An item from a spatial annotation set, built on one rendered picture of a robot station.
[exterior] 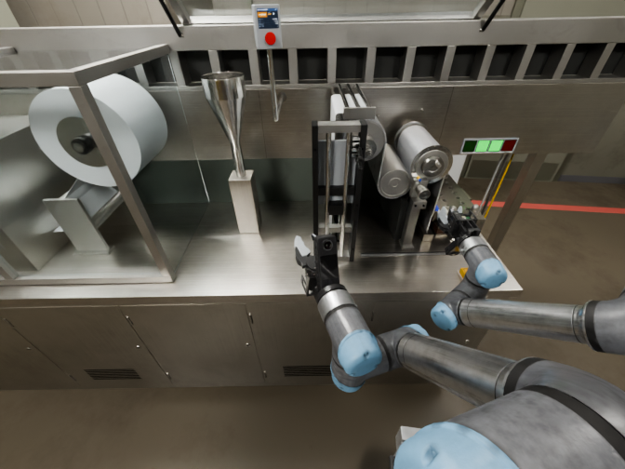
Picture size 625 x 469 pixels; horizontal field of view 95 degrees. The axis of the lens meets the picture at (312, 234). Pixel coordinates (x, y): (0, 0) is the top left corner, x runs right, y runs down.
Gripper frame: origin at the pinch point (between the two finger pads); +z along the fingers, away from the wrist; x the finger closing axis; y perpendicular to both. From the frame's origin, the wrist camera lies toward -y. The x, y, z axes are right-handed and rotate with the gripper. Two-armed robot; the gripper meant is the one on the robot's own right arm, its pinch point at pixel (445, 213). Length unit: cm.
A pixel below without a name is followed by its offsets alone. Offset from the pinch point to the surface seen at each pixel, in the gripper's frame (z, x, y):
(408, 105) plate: 40.5, 7.5, 27.8
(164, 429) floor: -35, 131, -106
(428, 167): 5.4, 8.1, 16.2
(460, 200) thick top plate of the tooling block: 18.2, -15.0, -6.4
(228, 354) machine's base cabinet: -19, 92, -62
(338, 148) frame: -2.2, 40.9, 27.8
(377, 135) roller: 8.5, 26.8, 27.4
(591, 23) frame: 41, -55, 53
